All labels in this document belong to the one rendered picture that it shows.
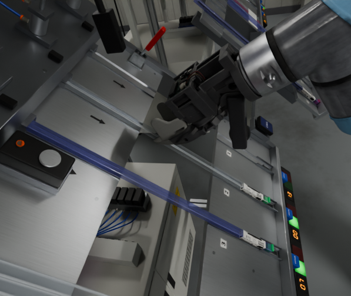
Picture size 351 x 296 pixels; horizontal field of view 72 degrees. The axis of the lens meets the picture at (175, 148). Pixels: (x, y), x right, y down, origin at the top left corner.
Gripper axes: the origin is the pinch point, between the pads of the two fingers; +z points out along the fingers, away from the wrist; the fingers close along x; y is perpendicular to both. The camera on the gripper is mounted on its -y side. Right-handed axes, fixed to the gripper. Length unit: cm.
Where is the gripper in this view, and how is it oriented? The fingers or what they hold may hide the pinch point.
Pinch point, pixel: (163, 137)
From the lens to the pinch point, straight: 47.3
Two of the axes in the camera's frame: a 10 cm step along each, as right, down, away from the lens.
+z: -7.2, 3.5, 6.0
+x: -1.9, 7.3, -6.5
